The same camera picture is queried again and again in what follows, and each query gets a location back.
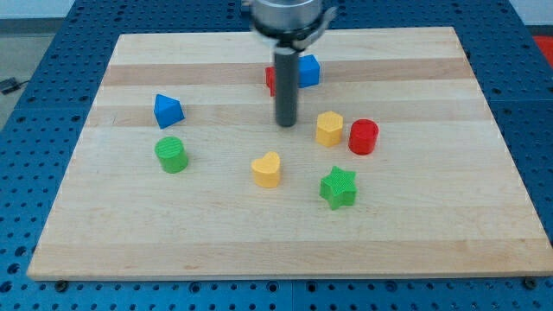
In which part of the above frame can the yellow heart block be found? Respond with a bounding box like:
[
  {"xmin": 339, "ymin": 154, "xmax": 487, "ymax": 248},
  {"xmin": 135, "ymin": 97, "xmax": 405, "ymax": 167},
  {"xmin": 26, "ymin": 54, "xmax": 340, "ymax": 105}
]
[{"xmin": 251, "ymin": 151, "xmax": 281, "ymax": 188}]

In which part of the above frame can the green star block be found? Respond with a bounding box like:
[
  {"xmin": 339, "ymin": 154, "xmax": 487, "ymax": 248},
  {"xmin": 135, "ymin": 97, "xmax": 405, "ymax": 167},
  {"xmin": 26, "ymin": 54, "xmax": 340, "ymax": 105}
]
[{"xmin": 320, "ymin": 166, "xmax": 357, "ymax": 210}]

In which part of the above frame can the red cylinder block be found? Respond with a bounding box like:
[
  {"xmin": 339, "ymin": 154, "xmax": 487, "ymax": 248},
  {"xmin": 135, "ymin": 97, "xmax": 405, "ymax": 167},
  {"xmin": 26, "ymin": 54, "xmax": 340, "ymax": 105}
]
[{"xmin": 348, "ymin": 119, "xmax": 379, "ymax": 156}]

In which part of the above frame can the blue cube block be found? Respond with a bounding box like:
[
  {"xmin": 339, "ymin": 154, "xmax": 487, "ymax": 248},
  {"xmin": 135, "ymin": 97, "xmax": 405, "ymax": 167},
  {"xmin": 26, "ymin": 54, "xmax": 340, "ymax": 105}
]
[{"xmin": 299, "ymin": 54, "xmax": 321, "ymax": 88}]

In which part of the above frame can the red star block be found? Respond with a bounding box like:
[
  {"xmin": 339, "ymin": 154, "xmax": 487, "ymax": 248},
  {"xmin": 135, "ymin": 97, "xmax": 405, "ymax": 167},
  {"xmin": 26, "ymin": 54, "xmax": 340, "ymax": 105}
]
[{"xmin": 264, "ymin": 67, "xmax": 276, "ymax": 97}]

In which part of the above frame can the blue triangle block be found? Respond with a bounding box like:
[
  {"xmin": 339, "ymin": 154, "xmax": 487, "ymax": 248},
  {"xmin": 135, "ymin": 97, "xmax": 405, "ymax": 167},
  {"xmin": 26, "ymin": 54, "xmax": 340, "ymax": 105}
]
[{"xmin": 153, "ymin": 94, "xmax": 185, "ymax": 129}]

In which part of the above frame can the wooden board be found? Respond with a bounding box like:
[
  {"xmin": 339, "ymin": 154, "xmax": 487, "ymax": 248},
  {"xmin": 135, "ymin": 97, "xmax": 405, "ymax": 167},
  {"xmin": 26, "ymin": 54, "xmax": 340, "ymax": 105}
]
[{"xmin": 28, "ymin": 27, "xmax": 552, "ymax": 281}]

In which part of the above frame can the black cable connector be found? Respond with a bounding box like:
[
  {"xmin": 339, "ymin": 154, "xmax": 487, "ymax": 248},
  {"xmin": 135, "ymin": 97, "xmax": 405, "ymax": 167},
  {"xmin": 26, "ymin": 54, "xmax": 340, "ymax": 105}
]
[{"xmin": 0, "ymin": 77, "xmax": 29, "ymax": 95}]

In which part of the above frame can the green cylinder block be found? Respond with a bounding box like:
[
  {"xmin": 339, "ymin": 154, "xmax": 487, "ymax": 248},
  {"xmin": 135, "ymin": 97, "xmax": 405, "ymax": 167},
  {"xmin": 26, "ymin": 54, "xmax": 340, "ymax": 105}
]
[{"xmin": 154, "ymin": 136, "xmax": 188, "ymax": 174}]

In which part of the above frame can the yellow hexagon block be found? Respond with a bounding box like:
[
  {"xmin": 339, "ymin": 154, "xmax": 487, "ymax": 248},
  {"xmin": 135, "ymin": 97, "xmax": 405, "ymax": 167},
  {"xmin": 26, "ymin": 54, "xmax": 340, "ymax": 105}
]
[{"xmin": 315, "ymin": 111, "xmax": 343, "ymax": 147}]

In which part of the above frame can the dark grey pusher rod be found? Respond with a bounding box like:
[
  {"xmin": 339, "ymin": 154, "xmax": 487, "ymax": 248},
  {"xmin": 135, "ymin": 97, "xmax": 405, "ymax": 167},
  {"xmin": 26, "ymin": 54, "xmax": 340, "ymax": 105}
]
[{"xmin": 274, "ymin": 46, "xmax": 299, "ymax": 127}]

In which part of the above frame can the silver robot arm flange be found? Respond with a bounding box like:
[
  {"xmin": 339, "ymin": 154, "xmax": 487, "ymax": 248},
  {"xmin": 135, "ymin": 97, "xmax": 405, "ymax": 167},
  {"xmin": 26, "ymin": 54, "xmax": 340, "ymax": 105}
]
[{"xmin": 250, "ymin": 0, "xmax": 338, "ymax": 52}]

